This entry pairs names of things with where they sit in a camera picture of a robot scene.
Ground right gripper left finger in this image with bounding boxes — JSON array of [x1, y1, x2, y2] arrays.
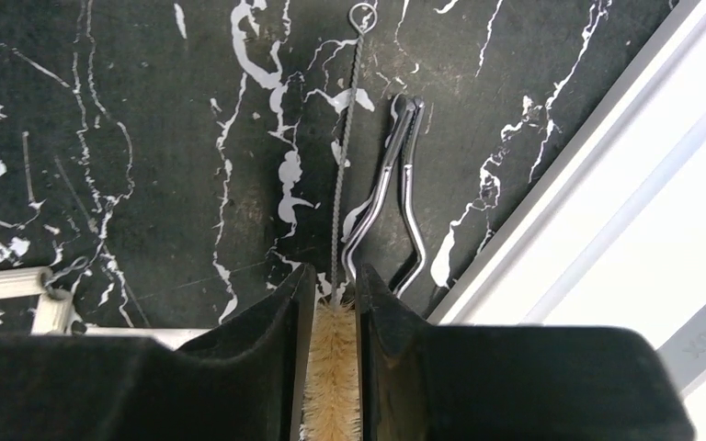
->
[[0, 264, 316, 440]]

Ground white clay triangle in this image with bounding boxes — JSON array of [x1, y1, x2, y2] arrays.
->
[[0, 255, 211, 351]]

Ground white bin lid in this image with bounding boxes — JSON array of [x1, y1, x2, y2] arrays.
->
[[429, 1, 706, 440]]

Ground test tube brush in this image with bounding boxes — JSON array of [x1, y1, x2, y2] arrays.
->
[[302, 2, 378, 440]]

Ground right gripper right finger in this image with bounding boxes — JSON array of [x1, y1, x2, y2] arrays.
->
[[356, 265, 696, 440]]

